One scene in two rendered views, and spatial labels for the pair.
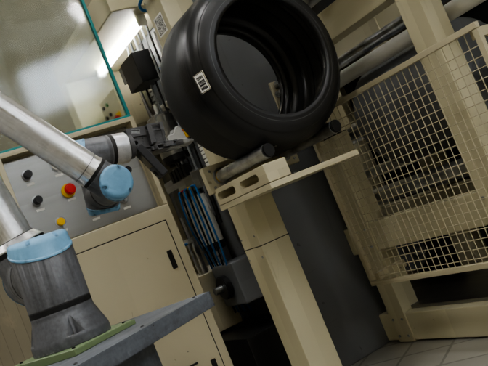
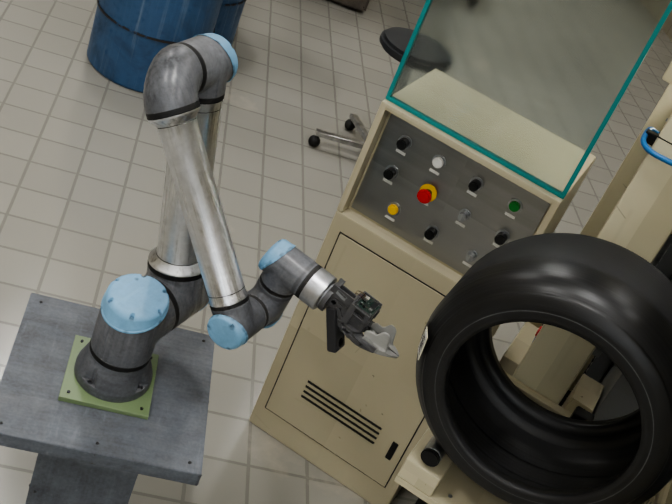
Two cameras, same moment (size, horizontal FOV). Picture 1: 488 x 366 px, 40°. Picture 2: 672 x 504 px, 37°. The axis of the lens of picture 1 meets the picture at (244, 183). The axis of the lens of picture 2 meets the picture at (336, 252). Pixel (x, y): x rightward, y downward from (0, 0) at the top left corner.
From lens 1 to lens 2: 203 cm
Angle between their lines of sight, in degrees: 56
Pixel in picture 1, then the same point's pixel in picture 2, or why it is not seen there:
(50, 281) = (101, 338)
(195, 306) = (166, 473)
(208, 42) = (466, 325)
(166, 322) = (114, 461)
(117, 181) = (221, 333)
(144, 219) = not seen: hidden behind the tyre
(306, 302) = not seen: outside the picture
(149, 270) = (416, 331)
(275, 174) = (411, 478)
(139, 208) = not seen: hidden behind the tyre
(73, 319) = (96, 373)
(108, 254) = (395, 281)
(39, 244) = (112, 312)
